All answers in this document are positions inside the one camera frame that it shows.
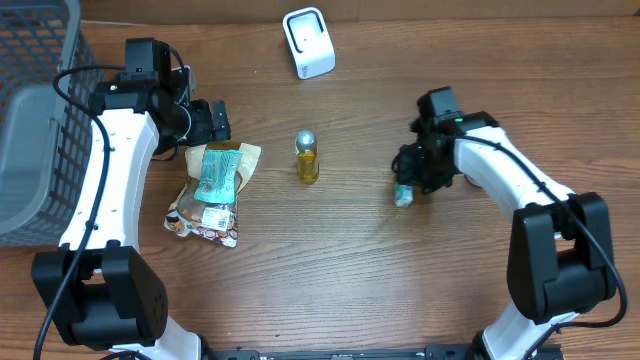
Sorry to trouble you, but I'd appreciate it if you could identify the teal white tissue pack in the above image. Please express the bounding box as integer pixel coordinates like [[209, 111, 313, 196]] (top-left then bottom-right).
[[393, 183, 414, 207]]

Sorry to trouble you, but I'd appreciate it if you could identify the brown snack pouch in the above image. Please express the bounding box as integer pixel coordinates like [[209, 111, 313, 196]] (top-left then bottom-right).
[[164, 141, 262, 248]]

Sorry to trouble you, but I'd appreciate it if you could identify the yellow oil bottle silver cap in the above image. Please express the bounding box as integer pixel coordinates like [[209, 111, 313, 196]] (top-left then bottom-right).
[[295, 129, 319, 184]]

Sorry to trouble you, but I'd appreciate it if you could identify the green lid white jar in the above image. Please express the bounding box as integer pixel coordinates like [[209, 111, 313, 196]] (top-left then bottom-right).
[[464, 174, 481, 187]]

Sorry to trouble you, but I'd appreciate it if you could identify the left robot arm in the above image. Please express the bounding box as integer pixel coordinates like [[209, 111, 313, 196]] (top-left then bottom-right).
[[31, 38, 231, 359]]

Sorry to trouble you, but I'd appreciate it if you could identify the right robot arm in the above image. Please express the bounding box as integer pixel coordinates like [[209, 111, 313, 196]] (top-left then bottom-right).
[[391, 87, 628, 359]]

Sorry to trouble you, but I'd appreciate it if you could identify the white barcode scanner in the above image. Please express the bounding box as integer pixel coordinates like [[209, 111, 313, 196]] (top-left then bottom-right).
[[282, 7, 336, 80]]

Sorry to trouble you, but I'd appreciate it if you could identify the grey plastic mesh basket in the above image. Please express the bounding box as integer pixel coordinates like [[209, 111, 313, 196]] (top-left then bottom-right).
[[1, 0, 105, 247]]

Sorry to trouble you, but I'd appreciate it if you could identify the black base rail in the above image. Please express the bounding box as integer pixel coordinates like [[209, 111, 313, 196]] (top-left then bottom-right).
[[205, 344, 484, 360]]

